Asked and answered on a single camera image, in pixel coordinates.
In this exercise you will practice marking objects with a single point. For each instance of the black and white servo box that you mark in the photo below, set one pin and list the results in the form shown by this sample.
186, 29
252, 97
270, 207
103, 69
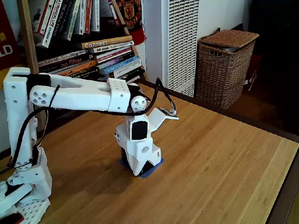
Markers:
156, 154

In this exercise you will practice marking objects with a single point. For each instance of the blue tape square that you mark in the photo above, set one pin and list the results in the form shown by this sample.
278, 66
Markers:
153, 170

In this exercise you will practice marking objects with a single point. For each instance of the black spine white text book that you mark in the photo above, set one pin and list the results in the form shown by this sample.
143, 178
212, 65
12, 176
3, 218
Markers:
128, 75

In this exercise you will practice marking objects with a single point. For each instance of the white serif title book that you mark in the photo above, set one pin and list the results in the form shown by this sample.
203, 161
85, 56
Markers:
123, 71

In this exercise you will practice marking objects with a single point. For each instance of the blue spine book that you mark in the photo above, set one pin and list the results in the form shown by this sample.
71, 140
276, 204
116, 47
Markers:
121, 66

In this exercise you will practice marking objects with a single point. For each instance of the black Rocket Science book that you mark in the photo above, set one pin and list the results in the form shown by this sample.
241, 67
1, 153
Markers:
90, 75

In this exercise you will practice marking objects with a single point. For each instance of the purple spine book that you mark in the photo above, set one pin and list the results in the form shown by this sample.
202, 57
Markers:
116, 61

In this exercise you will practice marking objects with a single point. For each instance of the orange spine flat book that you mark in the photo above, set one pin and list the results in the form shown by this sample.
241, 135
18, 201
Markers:
79, 68

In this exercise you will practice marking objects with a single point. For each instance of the white red striped book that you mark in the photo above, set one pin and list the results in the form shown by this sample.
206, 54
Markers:
112, 54

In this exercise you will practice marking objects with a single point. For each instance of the white Modern Romance book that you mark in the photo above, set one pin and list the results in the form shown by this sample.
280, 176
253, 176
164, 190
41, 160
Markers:
112, 46

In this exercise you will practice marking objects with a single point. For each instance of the black no filter book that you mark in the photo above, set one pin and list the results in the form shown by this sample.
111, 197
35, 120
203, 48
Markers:
70, 63

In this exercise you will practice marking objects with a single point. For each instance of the white louvered heater panel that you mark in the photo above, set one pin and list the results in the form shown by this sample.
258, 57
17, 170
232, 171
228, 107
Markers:
182, 46

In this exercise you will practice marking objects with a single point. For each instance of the tan Connect book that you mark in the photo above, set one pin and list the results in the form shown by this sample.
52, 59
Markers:
105, 42

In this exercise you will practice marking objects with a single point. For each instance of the white cursive title book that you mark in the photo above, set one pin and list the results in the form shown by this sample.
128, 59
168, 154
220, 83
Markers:
60, 57

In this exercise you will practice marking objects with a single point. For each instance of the brown wicker basket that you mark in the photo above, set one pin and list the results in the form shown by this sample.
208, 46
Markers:
222, 70

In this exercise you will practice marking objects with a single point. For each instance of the red black football scarf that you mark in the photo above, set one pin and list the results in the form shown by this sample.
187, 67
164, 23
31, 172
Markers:
130, 14

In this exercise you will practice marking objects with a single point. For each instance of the red white leaning book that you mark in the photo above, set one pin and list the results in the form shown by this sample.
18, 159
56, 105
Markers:
114, 12

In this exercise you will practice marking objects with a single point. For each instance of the wide white spine book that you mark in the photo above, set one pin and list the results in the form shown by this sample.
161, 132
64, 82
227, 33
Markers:
95, 16

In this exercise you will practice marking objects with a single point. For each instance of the orange spine upright book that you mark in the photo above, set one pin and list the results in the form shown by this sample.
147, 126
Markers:
88, 16

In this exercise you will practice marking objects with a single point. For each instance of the pale green spine book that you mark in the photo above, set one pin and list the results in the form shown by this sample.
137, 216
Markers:
73, 21

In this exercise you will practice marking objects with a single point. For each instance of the narrow white spine book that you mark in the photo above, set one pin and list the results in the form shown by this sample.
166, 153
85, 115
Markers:
82, 16

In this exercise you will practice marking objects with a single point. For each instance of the red bag white print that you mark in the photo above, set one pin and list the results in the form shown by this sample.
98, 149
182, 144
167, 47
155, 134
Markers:
253, 70

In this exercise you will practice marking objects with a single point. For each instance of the dark moral animal book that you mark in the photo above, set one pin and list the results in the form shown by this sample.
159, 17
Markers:
61, 21

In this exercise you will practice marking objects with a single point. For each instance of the white financial life book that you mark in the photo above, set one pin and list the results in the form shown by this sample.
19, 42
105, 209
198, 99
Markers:
51, 25

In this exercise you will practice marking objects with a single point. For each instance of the red black table clamp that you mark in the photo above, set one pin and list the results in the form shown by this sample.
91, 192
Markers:
14, 219

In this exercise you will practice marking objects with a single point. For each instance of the red spine white book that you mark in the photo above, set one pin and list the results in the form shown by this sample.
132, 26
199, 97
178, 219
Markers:
45, 16

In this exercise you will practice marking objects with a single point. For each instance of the red and yellow banner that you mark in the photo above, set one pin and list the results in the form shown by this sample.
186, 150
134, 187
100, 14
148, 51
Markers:
10, 28

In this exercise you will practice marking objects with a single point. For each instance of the wrist camera board white mount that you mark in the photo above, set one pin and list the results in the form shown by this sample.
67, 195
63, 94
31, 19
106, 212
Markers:
158, 117

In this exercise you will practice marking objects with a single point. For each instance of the wooden bookshelf frame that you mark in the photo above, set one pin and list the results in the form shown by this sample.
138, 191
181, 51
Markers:
32, 56

